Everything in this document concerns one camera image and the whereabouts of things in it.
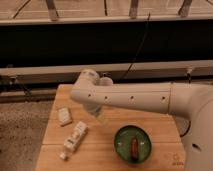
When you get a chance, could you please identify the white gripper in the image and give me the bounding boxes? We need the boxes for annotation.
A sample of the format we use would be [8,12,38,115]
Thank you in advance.
[83,103,107,125]

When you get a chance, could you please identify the white plastic bottle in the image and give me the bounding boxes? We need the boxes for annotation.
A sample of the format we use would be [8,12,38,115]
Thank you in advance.
[60,121,88,160]

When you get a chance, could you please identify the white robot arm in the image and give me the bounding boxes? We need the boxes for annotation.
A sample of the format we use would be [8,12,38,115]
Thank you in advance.
[70,69,213,171]

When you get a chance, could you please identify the green bowl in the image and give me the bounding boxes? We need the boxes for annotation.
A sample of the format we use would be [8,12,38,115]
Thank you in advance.
[114,125,152,165]

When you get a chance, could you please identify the small white box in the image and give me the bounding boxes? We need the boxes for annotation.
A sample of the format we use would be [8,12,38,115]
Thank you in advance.
[58,107,72,126]

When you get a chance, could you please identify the translucent plastic cup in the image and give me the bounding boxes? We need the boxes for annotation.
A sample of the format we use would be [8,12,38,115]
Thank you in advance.
[100,77,113,86]

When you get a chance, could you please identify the brown sausage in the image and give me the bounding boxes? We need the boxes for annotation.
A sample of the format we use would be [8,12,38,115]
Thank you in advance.
[131,137,139,160]

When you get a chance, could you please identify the black floor cable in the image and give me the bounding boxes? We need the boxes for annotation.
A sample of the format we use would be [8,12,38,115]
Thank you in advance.
[179,119,192,138]

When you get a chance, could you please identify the black hanging cable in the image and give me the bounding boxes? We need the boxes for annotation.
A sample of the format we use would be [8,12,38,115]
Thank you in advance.
[117,12,152,83]

